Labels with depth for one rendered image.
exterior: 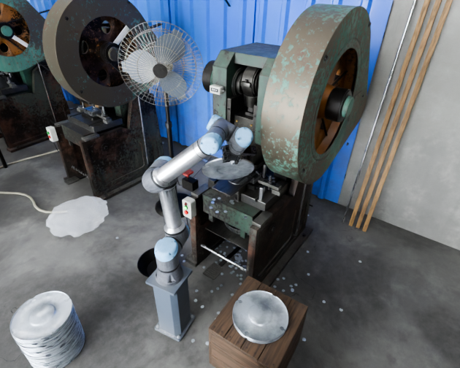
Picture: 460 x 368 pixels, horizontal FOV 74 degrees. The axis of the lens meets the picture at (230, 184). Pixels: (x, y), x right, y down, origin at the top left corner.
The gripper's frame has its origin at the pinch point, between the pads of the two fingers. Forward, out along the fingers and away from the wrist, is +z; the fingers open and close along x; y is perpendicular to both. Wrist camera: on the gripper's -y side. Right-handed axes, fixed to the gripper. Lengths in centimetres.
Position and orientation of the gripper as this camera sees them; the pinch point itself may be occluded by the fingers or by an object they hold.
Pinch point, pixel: (231, 159)
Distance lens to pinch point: 158.7
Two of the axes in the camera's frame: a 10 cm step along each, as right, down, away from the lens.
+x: 1.7, 9.7, -1.8
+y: -9.6, 1.2, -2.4
